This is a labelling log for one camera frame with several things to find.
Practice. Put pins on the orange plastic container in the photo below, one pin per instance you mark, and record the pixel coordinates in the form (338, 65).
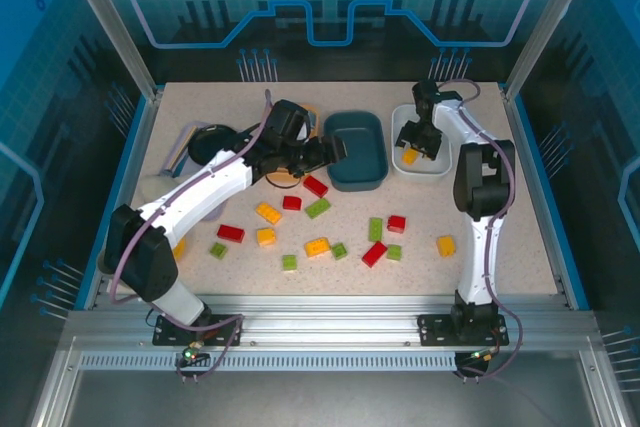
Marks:
(282, 178)

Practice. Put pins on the dark teal plastic container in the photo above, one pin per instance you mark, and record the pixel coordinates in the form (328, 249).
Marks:
(360, 167)

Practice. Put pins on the black round plate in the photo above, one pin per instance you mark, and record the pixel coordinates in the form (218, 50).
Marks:
(205, 139)

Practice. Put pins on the wooden stick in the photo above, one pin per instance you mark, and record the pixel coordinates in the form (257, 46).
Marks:
(179, 147)

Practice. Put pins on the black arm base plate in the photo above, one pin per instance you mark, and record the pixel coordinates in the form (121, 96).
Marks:
(165, 332)
(432, 329)

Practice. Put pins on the aluminium frame post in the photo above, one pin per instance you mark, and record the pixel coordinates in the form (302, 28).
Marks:
(547, 22)
(114, 22)

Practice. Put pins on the lavender tray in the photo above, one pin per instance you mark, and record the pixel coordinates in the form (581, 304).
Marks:
(218, 212)

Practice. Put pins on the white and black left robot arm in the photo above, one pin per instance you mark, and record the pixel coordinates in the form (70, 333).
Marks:
(200, 192)

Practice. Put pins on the aluminium frame rail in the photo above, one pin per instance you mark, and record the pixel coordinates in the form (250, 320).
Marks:
(325, 322)

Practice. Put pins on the white plastic container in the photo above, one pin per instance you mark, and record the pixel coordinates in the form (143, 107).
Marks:
(417, 170)

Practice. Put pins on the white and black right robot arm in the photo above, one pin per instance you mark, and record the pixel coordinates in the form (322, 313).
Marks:
(480, 257)

